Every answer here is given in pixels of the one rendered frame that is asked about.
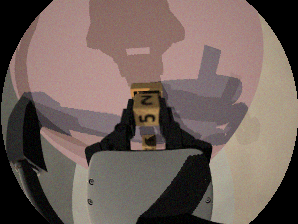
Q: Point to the yellow cube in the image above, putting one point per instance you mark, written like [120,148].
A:
[149,142]
[146,109]

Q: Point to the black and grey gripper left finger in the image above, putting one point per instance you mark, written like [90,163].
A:
[120,138]

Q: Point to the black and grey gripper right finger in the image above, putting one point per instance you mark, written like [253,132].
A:
[177,137]

